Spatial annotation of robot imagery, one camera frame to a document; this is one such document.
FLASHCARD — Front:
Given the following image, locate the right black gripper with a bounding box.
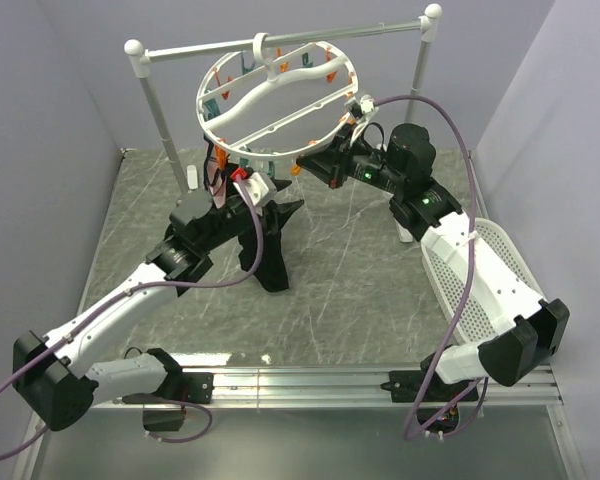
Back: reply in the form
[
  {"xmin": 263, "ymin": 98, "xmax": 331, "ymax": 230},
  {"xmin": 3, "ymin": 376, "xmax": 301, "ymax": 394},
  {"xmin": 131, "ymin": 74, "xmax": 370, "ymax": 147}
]
[{"xmin": 297, "ymin": 123, "xmax": 405, "ymax": 196}]

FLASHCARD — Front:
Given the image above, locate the black underwear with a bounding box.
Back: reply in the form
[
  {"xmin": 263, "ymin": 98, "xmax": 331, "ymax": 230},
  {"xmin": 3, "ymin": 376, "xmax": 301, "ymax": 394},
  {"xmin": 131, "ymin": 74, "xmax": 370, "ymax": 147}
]
[{"xmin": 237, "ymin": 230, "xmax": 290, "ymax": 293}]

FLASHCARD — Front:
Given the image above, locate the white round clip hanger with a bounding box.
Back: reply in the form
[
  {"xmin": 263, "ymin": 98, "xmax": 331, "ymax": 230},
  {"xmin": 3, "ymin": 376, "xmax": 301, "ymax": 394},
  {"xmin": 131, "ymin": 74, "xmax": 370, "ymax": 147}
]
[{"xmin": 195, "ymin": 41, "xmax": 359, "ymax": 166}]

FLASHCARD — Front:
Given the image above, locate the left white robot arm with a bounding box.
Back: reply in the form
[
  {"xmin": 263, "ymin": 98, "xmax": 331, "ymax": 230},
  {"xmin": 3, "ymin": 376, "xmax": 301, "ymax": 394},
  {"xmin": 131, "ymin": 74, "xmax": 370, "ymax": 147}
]
[{"xmin": 13, "ymin": 174, "xmax": 304, "ymax": 431}]

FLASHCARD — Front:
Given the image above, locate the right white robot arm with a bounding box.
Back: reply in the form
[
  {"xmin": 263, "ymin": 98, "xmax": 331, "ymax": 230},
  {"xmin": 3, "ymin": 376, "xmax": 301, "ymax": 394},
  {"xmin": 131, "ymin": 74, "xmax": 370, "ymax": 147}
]
[{"xmin": 296, "ymin": 123, "xmax": 570, "ymax": 400}]

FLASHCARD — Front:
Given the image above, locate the pink underwear on hanger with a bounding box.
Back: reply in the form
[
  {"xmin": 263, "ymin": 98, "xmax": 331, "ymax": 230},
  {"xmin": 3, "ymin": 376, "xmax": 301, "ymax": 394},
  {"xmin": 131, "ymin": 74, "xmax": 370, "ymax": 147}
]
[{"xmin": 203, "ymin": 139, "xmax": 228, "ymax": 208}]

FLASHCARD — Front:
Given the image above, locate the white perforated plastic basket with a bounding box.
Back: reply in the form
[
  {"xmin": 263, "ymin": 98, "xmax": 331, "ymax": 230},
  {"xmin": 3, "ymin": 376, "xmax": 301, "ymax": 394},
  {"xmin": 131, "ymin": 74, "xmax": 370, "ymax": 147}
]
[{"xmin": 421, "ymin": 213, "xmax": 544, "ymax": 344}]

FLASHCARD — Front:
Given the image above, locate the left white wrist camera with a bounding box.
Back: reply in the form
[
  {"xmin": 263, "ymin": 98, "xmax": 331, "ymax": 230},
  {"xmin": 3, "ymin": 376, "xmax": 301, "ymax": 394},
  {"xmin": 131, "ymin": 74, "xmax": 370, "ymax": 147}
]
[{"xmin": 231, "ymin": 167, "xmax": 278, "ymax": 208}]

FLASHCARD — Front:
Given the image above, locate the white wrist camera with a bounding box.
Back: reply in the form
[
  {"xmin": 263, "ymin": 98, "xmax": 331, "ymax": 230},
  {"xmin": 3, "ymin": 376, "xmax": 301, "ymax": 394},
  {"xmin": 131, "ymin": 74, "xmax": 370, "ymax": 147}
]
[
  {"xmin": 231, "ymin": 167, "xmax": 278, "ymax": 208},
  {"xmin": 345, "ymin": 94, "xmax": 378, "ymax": 146}
]

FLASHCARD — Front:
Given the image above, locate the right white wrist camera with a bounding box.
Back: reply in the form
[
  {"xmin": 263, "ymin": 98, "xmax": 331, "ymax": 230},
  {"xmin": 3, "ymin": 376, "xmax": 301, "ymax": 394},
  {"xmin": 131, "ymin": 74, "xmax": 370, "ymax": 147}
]
[{"xmin": 345, "ymin": 94, "xmax": 378, "ymax": 146}]

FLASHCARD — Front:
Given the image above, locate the aluminium mounting rail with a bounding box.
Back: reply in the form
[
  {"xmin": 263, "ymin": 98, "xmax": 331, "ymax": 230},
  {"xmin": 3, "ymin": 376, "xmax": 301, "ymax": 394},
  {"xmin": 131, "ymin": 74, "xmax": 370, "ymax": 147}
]
[{"xmin": 88, "ymin": 359, "xmax": 562, "ymax": 409}]

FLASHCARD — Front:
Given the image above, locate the white drying rack frame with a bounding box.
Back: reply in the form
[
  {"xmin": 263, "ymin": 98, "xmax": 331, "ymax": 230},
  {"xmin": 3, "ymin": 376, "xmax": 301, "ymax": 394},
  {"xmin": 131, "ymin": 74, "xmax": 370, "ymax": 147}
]
[{"xmin": 123, "ymin": 3, "xmax": 443, "ymax": 244}]

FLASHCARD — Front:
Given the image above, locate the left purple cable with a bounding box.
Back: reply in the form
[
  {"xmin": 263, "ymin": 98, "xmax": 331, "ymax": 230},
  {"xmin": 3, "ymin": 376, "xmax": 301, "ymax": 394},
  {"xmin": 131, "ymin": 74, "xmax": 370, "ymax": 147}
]
[{"xmin": 0, "ymin": 180, "xmax": 265, "ymax": 462}]

